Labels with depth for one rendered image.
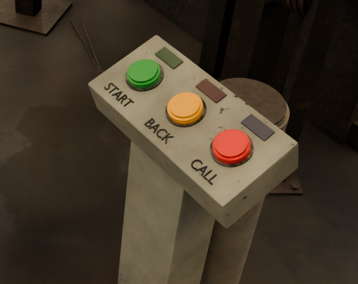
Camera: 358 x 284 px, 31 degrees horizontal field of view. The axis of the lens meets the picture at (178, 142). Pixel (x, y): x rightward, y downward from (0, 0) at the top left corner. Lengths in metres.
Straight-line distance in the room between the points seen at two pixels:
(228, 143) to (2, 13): 1.42
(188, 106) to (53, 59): 1.15
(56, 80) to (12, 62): 0.14
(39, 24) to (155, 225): 1.25
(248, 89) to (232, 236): 0.23
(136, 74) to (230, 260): 0.40
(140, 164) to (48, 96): 0.95
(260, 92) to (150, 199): 0.23
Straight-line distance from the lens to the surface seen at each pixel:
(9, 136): 1.58
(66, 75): 1.77
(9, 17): 2.00
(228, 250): 1.01
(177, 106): 0.71
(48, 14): 2.01
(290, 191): 1.52
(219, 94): 0.72
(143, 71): 0.75
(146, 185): 0.78
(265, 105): 0.88
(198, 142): 0.69
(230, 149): 0.67
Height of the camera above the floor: 1.04
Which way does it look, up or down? 41 degrees down
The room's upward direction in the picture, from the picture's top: 9 degrees clockwise
